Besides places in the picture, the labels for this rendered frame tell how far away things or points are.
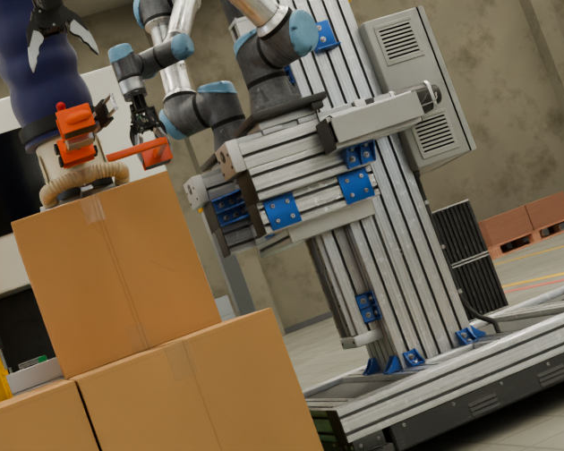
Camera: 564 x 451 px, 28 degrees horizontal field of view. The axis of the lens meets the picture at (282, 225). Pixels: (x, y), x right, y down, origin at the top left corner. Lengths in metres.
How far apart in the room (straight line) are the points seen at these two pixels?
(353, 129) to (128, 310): 0.78
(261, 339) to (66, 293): 0.71
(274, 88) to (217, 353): 1.13
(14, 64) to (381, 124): 0.99
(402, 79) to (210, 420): 1.55
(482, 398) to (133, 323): 0.96
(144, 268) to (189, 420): 0.69
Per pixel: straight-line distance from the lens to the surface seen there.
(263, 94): 3.12
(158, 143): 3.17
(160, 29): 3.81
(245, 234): 3.52
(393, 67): 3.40
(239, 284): 4.04
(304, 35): 3.05
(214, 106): 3.60
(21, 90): 3.09
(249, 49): 3.14
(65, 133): 2.48
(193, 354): 2.16
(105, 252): 2.76
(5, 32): 3.11
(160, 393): 2.15
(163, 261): 2.77
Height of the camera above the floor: 0.57
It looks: 3 degrees up
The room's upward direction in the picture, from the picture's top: 20 degrees counter-clockwise
